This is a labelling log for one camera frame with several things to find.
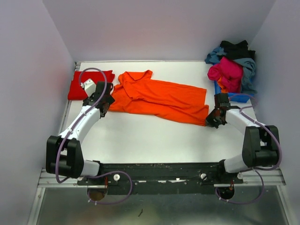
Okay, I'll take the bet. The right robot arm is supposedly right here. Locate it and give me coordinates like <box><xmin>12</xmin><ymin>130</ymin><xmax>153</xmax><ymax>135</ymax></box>
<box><xmin>205</xmin><ymin>93</ymin><xmax>282</xmax><ymax>184</ymax></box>

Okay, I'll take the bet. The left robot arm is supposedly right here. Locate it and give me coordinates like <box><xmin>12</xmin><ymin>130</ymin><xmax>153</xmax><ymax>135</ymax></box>
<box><xmin>45</xmin><ymin>82</ymin><xmax>115</xmax><ymax>185</ymax></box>

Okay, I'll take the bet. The orange t shirt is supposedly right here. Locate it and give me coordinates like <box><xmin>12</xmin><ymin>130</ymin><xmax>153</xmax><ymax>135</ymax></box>
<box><xmin>109</xmin><ymin>70</ymin><xmax>209</xmax><ymax>126</ymax></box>

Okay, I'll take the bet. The folded red t shirt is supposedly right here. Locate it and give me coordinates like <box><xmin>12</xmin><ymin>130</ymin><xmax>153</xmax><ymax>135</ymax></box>
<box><xmin>67</xmin><ymin>71</ymin><xmax>105</xmax><ymax>100</ymax></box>

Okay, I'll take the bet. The magenta t shirt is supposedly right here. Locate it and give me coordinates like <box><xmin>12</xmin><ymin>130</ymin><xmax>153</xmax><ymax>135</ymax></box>
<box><xmin>208</xmin><ymin>57</ymin><xmax>243</xmax><ymax>93</ymax></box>

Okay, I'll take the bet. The blue plastic bin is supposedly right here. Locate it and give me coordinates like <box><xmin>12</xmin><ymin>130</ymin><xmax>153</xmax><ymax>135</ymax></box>
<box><xmin>214</xmin><ymin>81</ymin><xmax>255</xmax><ymax>103</ymax></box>

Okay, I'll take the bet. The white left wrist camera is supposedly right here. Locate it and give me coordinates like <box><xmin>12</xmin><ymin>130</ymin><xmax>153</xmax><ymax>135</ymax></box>
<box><xmin>80</xmin><ymin>79</ymin><xmax>96</xmax><ymax>97</ymax></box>

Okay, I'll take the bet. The grey blue t shirt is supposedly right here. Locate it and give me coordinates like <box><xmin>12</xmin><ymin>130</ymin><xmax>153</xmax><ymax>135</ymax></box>
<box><xmin>204</xmin><ymin>46</ymin><xmax>257</xmax><ymax>94</ymax></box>

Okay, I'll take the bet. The black t shirt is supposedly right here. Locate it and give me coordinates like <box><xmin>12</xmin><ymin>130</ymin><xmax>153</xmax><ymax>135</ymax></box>
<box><xmin>220</xmin><ymin>40</ymin><xmax>255</xmax><ymax>60</ymax></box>

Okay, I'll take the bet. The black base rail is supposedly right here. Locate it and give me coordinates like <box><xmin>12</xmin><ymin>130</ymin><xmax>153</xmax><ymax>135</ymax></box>
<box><xmin>77</xmin><ymin>161</ymin><xmax>243</xmax><ymax>195</ymax></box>

